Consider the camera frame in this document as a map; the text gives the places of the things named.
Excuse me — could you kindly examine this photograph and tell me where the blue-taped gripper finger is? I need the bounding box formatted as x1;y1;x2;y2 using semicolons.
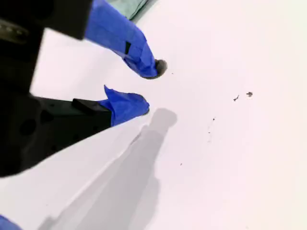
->
51;0;168;79
35;85;150;161

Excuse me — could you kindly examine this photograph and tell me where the pale green T-shirt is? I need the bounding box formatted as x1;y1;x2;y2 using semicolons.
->
112;0;156;21

